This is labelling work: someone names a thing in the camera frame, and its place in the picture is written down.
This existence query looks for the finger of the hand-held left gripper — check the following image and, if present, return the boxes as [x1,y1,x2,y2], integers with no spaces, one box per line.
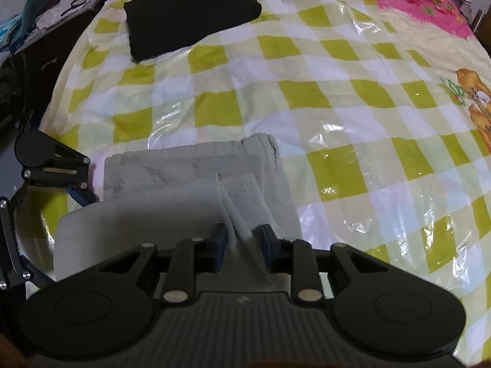
[14,130,97,205]
[0,198,55,289]

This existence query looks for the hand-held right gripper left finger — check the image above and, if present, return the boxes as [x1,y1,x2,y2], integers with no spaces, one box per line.
[99,223,227,308]

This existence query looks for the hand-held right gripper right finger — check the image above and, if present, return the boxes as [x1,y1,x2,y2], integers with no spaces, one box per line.
[259,224,392,308]

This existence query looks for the grey pants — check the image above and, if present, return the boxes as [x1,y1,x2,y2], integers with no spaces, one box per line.
[54,133,302,296]

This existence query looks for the folded black pants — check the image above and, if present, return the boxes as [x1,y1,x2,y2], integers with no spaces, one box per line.
[123,0,262,62]

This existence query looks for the dark cabinet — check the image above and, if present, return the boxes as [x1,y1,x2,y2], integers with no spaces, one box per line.
[0,15,96,139]

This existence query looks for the black ring tool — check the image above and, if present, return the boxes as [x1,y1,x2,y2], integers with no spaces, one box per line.
[60,0,88,18]

